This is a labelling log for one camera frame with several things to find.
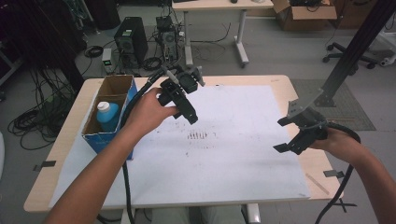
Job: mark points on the beige tape strip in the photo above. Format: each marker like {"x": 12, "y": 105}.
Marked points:
{"x": 317, "y": 184}

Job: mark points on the white desk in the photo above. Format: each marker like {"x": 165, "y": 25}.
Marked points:
{"x": 218, "y": 4}

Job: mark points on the black office chair base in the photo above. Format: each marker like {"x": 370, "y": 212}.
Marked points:
{"x": 348, "y": 56}

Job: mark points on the person's right hand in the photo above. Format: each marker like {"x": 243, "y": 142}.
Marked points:
{"x": 339, "y": 144}

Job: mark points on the blue bottle with white cap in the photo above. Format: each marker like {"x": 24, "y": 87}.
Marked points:
{"x": 108, "y": 116}

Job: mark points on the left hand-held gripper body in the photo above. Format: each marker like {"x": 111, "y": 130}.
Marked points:
{"x": 183, "y": 84}

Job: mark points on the small open computer case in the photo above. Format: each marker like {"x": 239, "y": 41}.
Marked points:
{"x": 168, "y": 40}

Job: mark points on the white power supply unit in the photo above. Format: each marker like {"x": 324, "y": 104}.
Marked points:
{"x": 107, "y": 60}

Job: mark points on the person's left leg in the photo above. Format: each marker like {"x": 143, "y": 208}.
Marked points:
{"x": 169, "y": 216}

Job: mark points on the black tape strip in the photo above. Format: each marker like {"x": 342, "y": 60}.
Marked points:
{"x": 45, "y": 165}

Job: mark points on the open brown cardboard box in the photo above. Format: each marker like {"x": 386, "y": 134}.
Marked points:
{"x": 308, "y": 15}

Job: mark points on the grey floor mat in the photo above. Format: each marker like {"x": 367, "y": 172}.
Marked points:
{"x": 351, "y": 115}

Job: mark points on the black aluminium post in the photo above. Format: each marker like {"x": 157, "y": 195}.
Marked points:
{"x": 358, "y": 46}

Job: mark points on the person's leg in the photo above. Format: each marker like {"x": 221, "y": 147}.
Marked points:
{"x": 169, "y": 216}
{"x": 222, "y": 215}

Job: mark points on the person's right leg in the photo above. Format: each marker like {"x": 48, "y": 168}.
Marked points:
{"x": 222, "y": 215}

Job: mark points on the white table leg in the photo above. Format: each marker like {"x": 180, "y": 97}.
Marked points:
{"x": 124, "y": 217}
{"x": 253, "y": 214}

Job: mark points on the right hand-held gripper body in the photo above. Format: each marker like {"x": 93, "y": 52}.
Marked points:
{"x": 311, "y": 124}

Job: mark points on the white table mat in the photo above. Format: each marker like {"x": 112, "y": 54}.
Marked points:
{"x": 218, "y": 174}

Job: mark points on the closed brown cardboard box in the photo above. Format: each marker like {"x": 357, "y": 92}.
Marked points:
{"x": 351, "y": 12}

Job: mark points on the blue cardboard box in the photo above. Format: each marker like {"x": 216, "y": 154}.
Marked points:
{"x": 96, "y": 141}

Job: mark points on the black computer tower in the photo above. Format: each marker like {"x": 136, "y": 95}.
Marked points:
{"x": 132, "y": 40}

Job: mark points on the grey tape strip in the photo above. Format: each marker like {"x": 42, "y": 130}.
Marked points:
{"x": 333, "y": 173}

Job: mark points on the person's left hand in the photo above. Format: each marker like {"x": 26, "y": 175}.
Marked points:
{"x": 148, "y": 113}

